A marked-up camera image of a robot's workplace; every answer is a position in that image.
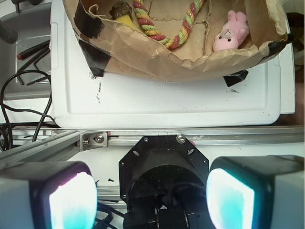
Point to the gripper left finger with pad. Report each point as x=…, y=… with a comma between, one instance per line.
x=47, y=195

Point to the gripper right finger with pad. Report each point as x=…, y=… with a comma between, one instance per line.
x=257, y=192

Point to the yellow sponge with dark scourer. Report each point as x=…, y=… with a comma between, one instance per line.
x=122, y=12

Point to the black allen key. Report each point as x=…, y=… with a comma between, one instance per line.
x=34, y=59

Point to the grey tool tray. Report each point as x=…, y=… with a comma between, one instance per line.
x=33, y=27

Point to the brown paper bag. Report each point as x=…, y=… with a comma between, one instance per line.
x=110, y=46

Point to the pink plush bunny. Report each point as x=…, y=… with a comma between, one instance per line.
x=233, y=33

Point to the aluminium extrusion frame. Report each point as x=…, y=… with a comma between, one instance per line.
x=102, y=150

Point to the red-handled screwdriver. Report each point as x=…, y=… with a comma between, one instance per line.
x=32, y=50

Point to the multicolour twisted rope toy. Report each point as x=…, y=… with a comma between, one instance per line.
x=173, y=23

